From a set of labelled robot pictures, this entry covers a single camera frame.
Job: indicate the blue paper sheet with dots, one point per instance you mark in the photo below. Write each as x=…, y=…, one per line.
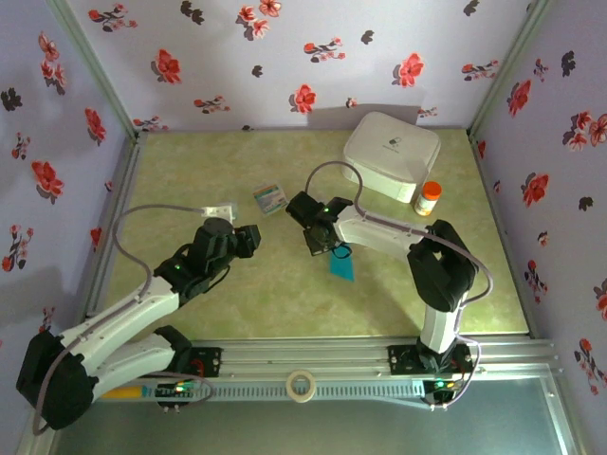
x=343, y=271

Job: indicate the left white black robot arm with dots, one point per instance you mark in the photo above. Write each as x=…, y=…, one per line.
x=118, y=313

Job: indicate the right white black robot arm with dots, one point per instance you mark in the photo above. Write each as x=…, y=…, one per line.
x=379, y=232

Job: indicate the small printed card packet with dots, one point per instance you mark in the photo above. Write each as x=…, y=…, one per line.
x=270, y=200

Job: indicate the white zip case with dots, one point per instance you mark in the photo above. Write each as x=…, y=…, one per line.
x=389, y=151

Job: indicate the orange cap pill bottle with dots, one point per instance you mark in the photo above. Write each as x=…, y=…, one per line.
x=428, y=199

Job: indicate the white tape roll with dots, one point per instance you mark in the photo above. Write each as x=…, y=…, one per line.
x=288, y=386

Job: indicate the left aluminium side rail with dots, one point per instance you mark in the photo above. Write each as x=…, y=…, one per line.
x=130, y=166

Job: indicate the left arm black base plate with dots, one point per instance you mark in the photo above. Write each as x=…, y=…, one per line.
x=208, y=362

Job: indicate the aluminium front frame rail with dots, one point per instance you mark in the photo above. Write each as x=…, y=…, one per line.
x=308, y=353

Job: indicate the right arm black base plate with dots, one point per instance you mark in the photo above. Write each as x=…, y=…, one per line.
x=400, y=360

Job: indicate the left aluminium corner post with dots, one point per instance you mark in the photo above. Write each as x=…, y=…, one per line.
x=94, y=66

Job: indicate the aluminium corner post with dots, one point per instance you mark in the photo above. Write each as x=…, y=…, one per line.
x=509, y=66
x=94, y=66

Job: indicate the right aluminium corner post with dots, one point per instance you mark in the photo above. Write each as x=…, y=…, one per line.
x=509, y=66

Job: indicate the aluminium lower frame bar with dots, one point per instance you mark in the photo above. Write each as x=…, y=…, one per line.
x=27, y=444
x=564, y=422

